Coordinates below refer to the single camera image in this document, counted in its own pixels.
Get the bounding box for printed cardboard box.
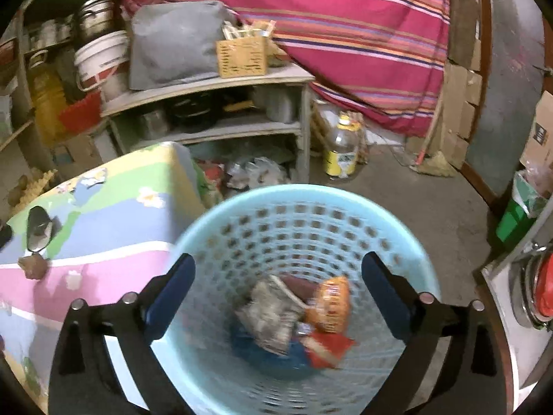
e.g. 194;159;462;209
517;91;553;174

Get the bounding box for green plastic bag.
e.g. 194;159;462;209
495;170;550;243

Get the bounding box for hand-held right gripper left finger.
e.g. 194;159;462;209
47;253;196;415

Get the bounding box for orange snack packet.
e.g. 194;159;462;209
302;276;352;334

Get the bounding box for maroon packet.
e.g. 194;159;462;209
281;276;321;304

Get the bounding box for white plastic bucket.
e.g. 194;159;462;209
73;30;131;101

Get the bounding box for red snack packet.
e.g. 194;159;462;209
299;331;358;371

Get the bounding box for blue plastic bag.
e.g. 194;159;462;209
230;325;311;378

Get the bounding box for steel pot with red lid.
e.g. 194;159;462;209
513;246;553;330

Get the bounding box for pink striped blanket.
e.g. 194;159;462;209
114;0;453;138

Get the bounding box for stacked steel pots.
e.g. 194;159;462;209
76;0;118;40

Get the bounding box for black pan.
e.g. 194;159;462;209
168;95;217;131

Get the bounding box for low grey wooden shelf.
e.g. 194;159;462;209
100;63;317;183

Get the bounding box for light blue plastic mesh basket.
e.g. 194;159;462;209
153;184;442;415

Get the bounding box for brown cardboard box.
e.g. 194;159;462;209
51;131;118;168

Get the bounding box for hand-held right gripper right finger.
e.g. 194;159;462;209
360;251;508;415

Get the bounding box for straw broom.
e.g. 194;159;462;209
406;95;459;179

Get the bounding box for clear bottle with yellow label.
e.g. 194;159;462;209
322;111;362;181

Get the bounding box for yellow utensil holder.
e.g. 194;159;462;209
216;35;270;79

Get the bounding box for grey cushion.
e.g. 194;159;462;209
128;0;239;92

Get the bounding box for white container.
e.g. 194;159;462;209
263;86;300;125

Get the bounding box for brown cardboard panel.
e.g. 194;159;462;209
444;0;483;170

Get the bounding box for crumpled white plastic bag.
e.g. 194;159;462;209
224;157;289;190

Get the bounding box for dark grey flat object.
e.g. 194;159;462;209
26;206;57;252

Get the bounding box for silver grey foil packet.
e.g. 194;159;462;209
235;277;307;356

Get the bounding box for tall wooden shelf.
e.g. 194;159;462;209
0;0;118;174

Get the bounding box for yellow egg-crate foam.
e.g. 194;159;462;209
18;168;60;207

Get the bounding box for yellow oil jug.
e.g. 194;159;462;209
29;67;71;144

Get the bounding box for crumpled brown paper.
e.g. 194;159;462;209
18;252;49;280

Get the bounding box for bundle of wooden chopsticks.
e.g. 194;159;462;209
222;19;278;43

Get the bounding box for red plastic basin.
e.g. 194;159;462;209
57;92;103;133

